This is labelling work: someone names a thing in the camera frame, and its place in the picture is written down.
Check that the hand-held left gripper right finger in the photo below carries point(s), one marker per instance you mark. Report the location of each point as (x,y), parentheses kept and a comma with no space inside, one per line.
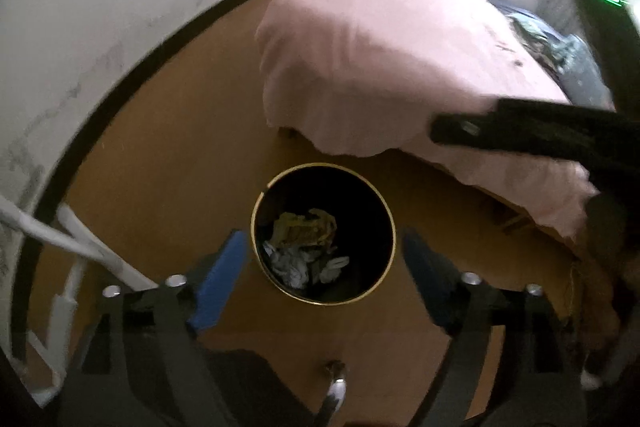
(425,282)

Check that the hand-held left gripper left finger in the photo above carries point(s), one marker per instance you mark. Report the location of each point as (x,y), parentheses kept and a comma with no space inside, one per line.
(220,282)

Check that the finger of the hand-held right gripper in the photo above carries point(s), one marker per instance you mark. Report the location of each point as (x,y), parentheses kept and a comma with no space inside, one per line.
(530,129)

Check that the black trash bin gold rim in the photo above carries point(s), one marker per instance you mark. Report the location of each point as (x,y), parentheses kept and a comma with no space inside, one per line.
(360,217)

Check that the green patterned cloth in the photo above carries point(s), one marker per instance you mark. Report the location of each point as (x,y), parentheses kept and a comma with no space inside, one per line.
(580,67)

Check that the crumpled white paper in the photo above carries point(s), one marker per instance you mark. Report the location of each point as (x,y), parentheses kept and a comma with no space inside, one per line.
(295,267)

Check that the white tube rack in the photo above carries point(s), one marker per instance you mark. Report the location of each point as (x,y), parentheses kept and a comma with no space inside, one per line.
(95,252)

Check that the chrome chair base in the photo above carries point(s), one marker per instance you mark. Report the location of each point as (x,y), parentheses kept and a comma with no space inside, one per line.
(335,389)

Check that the pink blanket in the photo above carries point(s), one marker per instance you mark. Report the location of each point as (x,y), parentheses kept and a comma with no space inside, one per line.
(375,47)

